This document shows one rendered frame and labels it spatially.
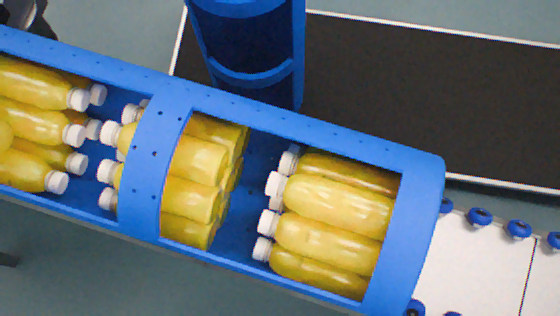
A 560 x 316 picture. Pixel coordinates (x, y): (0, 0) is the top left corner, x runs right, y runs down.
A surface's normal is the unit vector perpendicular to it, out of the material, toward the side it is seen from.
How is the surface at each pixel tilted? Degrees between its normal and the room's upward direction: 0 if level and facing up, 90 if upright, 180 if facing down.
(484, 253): 0
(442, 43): 0
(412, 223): 3
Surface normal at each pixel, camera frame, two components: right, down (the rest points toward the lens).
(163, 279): -0.03, -0.25
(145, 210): -0.25, 0.50
